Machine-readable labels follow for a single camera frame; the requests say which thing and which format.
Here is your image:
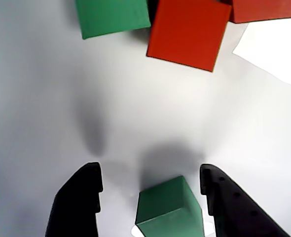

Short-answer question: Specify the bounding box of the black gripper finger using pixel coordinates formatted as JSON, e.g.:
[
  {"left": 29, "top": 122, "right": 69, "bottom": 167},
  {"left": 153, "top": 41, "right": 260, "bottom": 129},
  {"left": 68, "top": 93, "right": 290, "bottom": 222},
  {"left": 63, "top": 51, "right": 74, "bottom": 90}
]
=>
[
  {"left": 44, "top": 161, "right": 104, "bottom": 237},
  {"left": 200, "top": 164, "right": 291, "bottom": 237}
]

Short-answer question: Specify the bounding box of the red cube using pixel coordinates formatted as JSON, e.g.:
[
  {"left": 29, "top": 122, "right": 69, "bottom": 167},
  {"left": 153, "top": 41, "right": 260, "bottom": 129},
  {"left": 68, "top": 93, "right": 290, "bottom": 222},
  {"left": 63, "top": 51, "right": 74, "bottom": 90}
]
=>
[
  {"left": 146, "top": 0, "right": 232, "bottom": 73},
  {"left": 219, "top": 0, "right": 291, "bottom": 24}
]

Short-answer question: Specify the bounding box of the white round plate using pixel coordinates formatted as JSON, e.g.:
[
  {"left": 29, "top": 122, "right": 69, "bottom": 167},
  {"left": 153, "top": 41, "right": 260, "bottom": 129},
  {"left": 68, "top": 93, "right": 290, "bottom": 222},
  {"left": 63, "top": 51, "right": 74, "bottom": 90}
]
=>
[{"left": 0, "top": 0, "right": 291, "bottom": 237}]

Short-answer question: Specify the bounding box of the green cube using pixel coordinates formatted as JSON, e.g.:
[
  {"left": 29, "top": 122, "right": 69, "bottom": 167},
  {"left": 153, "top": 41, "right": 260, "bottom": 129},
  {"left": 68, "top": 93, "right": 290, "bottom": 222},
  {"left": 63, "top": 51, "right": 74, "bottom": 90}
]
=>
[
  {"left": 74, "top": 0, "right": 152, "bottom": 40},
  {"left": 135, "top": 175, "right": 203, "bottom": 237}
]

